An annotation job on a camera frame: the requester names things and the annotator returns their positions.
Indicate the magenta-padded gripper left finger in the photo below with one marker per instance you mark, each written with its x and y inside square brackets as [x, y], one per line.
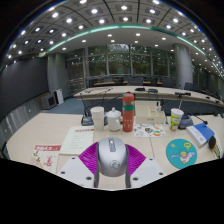
[88, 158]

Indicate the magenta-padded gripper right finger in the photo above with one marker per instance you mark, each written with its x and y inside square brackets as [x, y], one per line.
[136, 159]

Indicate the silver grey computer mouse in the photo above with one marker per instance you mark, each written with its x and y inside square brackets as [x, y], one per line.
[112, 156]

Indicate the round teal cartoon mouse pad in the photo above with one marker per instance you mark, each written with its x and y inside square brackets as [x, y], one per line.
[180, 154]

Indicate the white printed booklet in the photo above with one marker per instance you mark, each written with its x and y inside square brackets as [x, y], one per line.
[78, 140]

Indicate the colourful sticker sheet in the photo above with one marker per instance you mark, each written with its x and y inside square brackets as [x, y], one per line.
[150, 130]

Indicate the black desk microphone console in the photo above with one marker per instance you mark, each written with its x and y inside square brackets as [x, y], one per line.
[87, 120]
[185, 122]

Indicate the red and white fan leaflet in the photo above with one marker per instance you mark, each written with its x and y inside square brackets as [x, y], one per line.
[45, 158]

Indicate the white lidded mug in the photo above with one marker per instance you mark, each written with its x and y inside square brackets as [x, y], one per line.
[114, 121]

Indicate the red bottle with green band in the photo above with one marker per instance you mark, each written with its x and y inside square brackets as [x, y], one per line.
[128, 115]

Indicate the white open box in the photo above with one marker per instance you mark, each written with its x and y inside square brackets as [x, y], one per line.
[150, 115]

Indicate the green printed paper cup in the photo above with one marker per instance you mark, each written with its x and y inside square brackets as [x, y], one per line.
[176, 120]

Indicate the long curved conference desk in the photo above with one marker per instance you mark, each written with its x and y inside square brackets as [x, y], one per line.
[133, 92]

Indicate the white standing appliance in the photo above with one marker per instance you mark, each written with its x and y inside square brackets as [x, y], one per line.
[59, 96]

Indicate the blue and white book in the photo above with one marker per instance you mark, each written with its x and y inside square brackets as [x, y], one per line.
[201, 133]

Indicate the black handheld microphone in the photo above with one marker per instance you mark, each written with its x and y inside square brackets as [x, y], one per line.
[212, 142]

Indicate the group of ceiling lights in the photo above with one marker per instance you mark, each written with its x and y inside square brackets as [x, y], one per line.
[94, 11]

